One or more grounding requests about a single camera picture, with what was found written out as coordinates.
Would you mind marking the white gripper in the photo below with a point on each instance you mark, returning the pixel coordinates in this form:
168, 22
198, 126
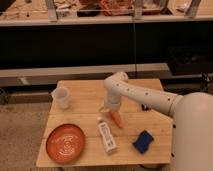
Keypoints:
112, 102

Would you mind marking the orange pepper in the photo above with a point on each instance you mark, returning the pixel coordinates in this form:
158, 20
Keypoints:
117, 119

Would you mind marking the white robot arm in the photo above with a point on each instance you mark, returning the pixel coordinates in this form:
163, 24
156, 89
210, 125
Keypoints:
192, 134

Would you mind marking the white bottle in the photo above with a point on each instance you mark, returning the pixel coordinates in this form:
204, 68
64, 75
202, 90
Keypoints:
107, 138

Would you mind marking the long background shelf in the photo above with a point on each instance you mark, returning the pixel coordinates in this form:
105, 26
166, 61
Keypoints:
47, 76

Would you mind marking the wooden table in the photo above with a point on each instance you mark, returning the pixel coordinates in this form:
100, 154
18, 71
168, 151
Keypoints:
87, 98

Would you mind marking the blue sponge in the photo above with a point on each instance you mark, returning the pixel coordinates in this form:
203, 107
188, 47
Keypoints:
143, 141

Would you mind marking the white plastic cup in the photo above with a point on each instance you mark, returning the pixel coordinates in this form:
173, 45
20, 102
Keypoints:
61, 96

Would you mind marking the orange plate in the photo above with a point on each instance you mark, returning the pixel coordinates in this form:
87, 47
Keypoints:
65, 143

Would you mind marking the black bin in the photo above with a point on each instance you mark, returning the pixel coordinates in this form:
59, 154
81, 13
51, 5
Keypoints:
189, 60

